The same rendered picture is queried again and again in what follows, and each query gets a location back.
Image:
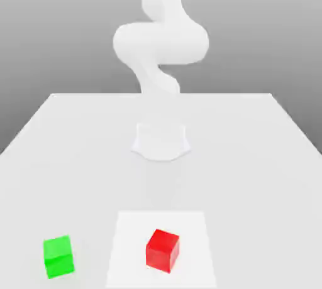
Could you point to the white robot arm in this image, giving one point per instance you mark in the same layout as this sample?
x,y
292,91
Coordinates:
x,y
161,42

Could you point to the small green cube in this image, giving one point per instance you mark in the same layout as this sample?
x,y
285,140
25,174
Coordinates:
x,y
58,256

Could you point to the small red cube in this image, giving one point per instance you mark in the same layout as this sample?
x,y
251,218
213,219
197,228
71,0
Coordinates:
x,y
162,250

